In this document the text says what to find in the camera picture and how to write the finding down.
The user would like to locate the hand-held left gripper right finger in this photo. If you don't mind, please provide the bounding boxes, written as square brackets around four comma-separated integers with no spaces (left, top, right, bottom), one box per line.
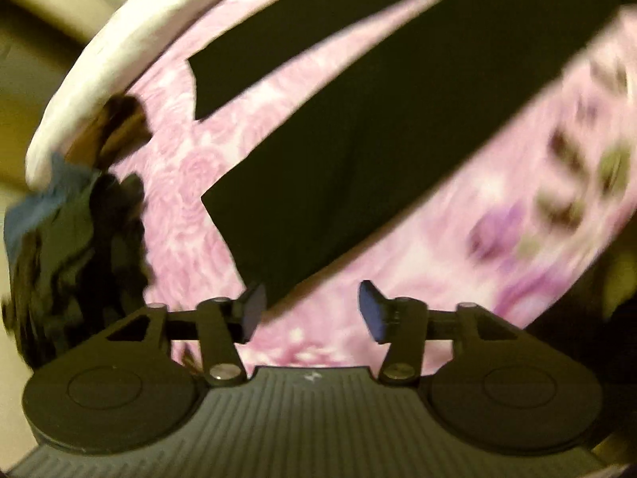
[358,281,521,384]

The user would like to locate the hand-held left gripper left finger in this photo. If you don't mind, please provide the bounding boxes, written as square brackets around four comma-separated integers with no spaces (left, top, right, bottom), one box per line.
[106,283,268,387]

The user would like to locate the black pants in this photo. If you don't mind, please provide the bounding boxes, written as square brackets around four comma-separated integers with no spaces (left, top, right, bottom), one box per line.
[188,0,637,310]

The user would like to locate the pile of dark clothes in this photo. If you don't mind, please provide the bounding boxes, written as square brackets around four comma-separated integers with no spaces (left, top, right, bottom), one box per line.
[7,172,155,369]

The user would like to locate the pink floral bedsheet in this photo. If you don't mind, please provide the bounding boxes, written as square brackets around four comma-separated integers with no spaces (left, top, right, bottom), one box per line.
[107,0,637,370]

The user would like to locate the dark brown cloth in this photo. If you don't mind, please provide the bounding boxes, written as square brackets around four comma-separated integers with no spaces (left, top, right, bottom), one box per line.
[67,96,152,170]

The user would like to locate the blue cloth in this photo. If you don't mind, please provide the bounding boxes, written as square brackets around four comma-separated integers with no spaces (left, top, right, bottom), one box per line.
[4,153,100,260]

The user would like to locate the white mattress edge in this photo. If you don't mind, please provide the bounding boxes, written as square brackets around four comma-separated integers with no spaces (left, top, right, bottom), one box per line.
[26,0,319,190]

